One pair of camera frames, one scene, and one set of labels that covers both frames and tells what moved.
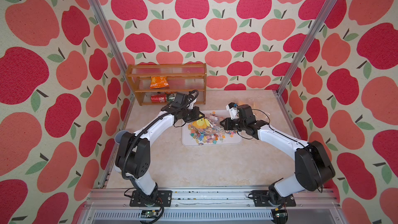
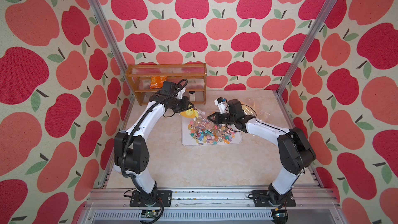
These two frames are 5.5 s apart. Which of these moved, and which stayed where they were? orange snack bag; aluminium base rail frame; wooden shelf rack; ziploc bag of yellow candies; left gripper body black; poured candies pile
Moved: left gripper body black; ziploc bag of yellow candies
Stayed: orange snack bag; wooden shelf rack; poured candies pile; aluminium base rail frame
